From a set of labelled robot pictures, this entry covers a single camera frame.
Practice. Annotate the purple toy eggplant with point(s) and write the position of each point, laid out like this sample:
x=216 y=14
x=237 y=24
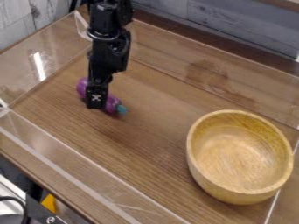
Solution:
x=113 y=103

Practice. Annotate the brown wooden bowl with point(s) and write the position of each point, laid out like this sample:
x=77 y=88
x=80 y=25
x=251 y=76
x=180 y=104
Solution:
x=239 y=156

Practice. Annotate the clear acrylic tray wall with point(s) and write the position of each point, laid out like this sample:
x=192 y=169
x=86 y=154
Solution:
x=116 y=167

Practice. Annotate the yellow triangular part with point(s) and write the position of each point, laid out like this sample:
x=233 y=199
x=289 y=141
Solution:
x=49 y=203

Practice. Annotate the clear acrylic corner bracket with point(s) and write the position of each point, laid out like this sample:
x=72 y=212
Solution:
x=81 y=25

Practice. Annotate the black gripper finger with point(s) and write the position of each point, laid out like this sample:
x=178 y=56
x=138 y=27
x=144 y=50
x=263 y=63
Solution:
x=96 y=95

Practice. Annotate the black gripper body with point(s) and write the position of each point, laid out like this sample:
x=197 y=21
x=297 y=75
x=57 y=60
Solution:
x=108 y=56

